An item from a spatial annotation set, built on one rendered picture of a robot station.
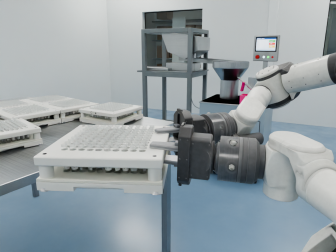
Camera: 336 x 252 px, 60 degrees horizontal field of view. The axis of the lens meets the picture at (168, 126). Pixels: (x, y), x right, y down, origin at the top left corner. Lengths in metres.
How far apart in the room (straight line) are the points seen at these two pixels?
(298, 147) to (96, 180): 0.36
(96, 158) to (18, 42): 4.71
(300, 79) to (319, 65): 0.07
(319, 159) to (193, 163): 0.22
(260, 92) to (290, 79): 0.10
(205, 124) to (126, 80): 5.87
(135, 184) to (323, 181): 0.31
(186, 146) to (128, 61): 5.98
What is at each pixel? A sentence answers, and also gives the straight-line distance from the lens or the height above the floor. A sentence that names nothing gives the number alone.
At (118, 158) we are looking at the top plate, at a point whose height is 1.06.
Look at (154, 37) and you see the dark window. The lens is 6.27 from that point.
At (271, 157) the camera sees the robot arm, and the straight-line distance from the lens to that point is 0.55.
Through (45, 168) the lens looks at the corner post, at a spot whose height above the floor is 1.04.
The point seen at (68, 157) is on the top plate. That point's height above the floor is 1.06.
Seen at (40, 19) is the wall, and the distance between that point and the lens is 5.53.
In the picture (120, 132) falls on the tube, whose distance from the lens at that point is 0.68.
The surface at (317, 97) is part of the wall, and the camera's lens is 5.43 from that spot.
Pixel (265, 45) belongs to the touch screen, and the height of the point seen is 1.29.
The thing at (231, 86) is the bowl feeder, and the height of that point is 0.90.
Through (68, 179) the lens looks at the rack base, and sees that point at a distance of 0.59.
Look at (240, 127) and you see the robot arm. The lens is 0.79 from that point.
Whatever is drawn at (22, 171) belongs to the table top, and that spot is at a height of 0.88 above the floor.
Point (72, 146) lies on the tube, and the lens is 0.61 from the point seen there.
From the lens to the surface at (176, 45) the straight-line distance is 3.79.
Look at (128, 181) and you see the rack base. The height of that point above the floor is 1.02.
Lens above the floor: 1.26
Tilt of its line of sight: 15 degrees down
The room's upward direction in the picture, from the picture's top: straight up
